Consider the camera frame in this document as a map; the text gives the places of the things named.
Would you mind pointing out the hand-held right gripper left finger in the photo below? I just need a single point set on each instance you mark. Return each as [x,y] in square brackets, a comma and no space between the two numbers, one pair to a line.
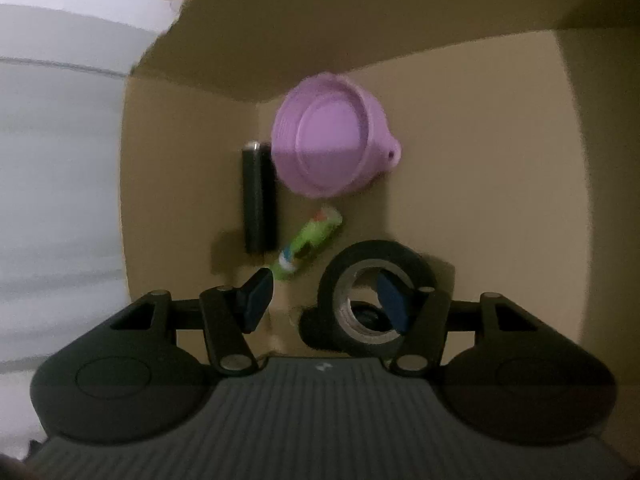
[257,300]

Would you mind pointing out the purple collapsible cup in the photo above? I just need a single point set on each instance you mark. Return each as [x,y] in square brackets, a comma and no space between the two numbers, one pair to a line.
[325,140]

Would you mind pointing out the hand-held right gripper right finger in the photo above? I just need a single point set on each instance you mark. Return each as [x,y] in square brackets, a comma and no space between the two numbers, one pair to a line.
[395,302]

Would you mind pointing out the green tube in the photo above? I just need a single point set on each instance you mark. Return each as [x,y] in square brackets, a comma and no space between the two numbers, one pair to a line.
[312,232]

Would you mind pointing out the black tape roll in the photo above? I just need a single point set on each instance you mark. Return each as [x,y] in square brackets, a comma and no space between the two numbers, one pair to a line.
[370,252]

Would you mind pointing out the slim black tube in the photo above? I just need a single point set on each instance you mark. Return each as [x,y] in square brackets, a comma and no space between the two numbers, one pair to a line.
[257,200]

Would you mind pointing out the brown cardboard box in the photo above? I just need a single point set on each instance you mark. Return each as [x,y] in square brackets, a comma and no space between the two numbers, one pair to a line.
[500,160]

